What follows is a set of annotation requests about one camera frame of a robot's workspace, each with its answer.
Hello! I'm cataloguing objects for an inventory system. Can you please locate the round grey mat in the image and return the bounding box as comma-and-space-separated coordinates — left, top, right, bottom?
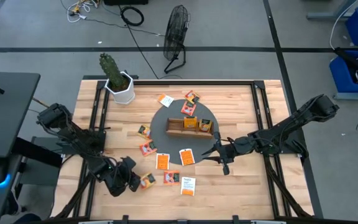
149, 98, 219, 166

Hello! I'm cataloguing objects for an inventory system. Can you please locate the orange white Tazo tea packet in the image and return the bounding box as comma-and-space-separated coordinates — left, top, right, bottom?
180, 176, 196, 197
157, 93, 175, 108
155, 152, 170, 170
178, 148, 196, 167

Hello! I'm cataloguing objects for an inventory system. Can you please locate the black cable coil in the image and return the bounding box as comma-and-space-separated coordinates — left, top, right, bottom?
119, 5, 145, 27

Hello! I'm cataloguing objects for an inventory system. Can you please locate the white plant pot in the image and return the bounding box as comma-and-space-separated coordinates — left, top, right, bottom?
104, 71, 135, 105

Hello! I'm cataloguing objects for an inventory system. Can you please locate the white floor cable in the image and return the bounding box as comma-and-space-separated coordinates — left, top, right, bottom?
329, 1, 358, 50

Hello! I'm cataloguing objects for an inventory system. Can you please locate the black floor fan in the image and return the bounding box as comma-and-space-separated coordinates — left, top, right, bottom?
162, 4, 191, 75

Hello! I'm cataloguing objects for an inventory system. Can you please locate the black desk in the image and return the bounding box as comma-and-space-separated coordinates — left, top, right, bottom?
0, 70, 42, 158

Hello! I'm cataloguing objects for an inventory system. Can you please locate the black aluminium rig frame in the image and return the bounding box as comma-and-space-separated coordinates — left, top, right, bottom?
51, 74, 315, 224

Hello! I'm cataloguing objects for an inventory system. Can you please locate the large blue bin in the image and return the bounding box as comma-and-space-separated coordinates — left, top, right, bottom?
329, 49, 358, 94

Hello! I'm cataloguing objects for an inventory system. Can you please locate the yellow Ahmad tea packet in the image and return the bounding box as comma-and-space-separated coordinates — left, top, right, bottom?
198, 118, 213, 133
140, 172, 157, 190
184, 90, 201, 105

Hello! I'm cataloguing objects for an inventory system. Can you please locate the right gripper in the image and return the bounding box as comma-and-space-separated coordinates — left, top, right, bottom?
201, 131, 254, 176

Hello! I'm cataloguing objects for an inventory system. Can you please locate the pink packet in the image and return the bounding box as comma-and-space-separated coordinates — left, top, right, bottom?
137, 124, 152, 140

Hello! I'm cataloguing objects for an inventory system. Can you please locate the white yellow cable bundle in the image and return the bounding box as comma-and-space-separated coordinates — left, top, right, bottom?
60, 0, 101, 24

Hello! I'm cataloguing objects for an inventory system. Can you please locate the long black floor cable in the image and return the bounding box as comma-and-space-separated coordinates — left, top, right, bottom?
126, 24, 183, 80

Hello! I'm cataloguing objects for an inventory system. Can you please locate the black floor box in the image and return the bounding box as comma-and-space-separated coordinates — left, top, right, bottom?
103, 0, 149, 6

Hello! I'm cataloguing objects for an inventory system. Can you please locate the green cactus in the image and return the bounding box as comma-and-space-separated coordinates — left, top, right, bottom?
99, 52, 127, 90

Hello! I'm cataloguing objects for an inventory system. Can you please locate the black pole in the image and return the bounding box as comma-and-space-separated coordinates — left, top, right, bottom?
334, 47, 358, 78

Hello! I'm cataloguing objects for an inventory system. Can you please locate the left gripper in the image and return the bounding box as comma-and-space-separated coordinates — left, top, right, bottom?
106, 157, 142, 197

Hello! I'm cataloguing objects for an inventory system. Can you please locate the wooden tea organizer box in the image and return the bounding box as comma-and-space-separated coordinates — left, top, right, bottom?
165, 117, 214, 139

